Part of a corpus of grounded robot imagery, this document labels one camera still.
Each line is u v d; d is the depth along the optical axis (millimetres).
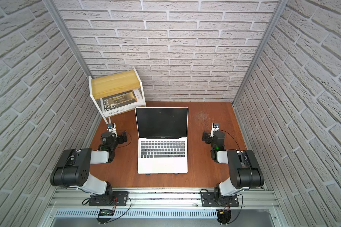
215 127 800
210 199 734
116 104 918
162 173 814
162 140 845
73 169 455
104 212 723
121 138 854
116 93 814
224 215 704
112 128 812
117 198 727
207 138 851
